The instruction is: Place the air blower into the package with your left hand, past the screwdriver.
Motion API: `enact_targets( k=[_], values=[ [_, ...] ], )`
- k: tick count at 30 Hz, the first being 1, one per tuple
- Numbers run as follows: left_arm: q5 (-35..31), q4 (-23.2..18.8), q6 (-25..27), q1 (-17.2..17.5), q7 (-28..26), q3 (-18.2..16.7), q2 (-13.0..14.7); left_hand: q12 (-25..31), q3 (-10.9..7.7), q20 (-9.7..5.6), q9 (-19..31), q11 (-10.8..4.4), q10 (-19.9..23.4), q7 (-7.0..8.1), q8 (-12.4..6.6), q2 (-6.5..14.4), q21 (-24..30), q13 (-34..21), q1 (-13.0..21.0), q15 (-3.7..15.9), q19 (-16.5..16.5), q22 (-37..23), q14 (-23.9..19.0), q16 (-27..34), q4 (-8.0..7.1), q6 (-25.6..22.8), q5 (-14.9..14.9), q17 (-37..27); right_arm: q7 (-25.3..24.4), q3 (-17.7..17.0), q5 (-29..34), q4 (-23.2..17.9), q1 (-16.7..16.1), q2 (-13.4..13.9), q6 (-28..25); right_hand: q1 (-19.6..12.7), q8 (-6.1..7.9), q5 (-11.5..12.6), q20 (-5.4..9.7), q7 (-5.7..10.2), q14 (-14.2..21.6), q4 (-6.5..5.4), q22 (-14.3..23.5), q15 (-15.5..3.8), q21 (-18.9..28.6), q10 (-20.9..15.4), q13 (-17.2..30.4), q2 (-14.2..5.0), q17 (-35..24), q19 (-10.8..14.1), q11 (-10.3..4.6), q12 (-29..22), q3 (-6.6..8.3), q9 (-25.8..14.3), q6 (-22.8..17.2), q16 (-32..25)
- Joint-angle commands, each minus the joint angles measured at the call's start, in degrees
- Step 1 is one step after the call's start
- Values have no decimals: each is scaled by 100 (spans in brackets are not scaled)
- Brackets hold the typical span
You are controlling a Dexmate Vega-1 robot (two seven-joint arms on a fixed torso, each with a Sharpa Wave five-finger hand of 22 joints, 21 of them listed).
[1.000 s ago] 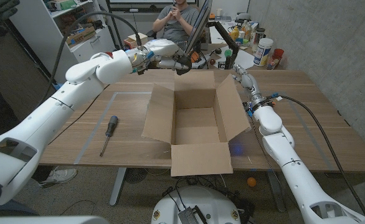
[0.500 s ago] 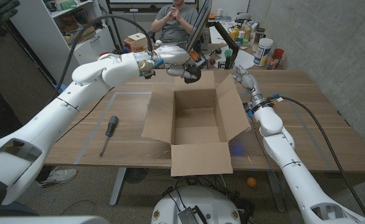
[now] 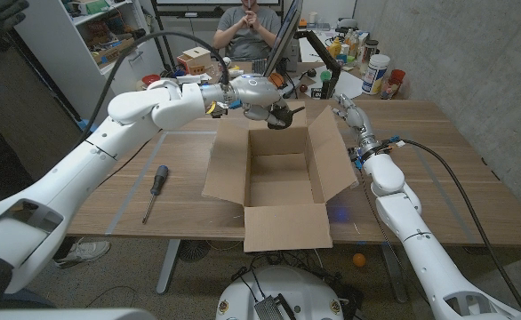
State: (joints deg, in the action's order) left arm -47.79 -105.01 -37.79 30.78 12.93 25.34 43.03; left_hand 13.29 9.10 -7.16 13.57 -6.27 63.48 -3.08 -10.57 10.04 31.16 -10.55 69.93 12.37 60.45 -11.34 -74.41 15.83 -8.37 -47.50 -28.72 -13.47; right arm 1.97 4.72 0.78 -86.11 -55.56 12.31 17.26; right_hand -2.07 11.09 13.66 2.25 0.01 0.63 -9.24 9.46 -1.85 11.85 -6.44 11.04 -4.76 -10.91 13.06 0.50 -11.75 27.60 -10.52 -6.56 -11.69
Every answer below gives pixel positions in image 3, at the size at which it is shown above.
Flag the black rubber air blower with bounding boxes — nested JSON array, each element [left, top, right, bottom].
[[267, 105, 307, 131]]

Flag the open cardboard box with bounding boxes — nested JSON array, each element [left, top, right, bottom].
[[201, 100, 359, 253]]

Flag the dark lidded jar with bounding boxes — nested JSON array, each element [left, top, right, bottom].
[[360, 39, 380, 75]]

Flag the round black floor fan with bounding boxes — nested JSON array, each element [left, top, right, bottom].
[[178, 239, 211, 263]]

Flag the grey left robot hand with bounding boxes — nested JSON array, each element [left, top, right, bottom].
[[228, 74, 295, 131]]

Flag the black blue handled screwdriver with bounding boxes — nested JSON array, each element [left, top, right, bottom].
[[141, 164, 170, 225]]

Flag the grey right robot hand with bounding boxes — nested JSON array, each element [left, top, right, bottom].
[[334, 92, 384, 156]]

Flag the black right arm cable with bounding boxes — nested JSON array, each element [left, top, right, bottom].
[[397, 138, 521, 312]]

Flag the white shelving unit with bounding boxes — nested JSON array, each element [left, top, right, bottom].
[[13, 0, 166, 130]]

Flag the seated person grey shirt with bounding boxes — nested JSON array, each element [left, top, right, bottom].
[[212, 0, 283, 62]]

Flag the standing person black trousers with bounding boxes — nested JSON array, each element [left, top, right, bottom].
[[0, 101, 111, 270]]

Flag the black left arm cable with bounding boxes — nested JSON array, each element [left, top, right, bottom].
[[80, 30, 231, 148]]

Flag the black computer monitor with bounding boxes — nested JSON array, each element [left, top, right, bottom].
[[259, 0, 305, 84]]

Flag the white canister blue label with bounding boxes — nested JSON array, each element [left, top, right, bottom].
[[361, 53, 391, 96]]

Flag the grey table leg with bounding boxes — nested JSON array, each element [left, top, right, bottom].
[[380, 243, 409, 304], [156, 239, 181, 295]]

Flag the white robot torso base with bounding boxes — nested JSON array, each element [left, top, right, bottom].
[[215, 265, 345, 320]]

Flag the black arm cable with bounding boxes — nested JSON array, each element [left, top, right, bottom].
[[397, 138, 521, 312], [80, 30, 231, 148]]

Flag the small wooden slotted box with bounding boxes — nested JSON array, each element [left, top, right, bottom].
[[176, 46, 212, 76]]

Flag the printed cardboard box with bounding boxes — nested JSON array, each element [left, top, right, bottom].
[[92, 37, 139, 68]]

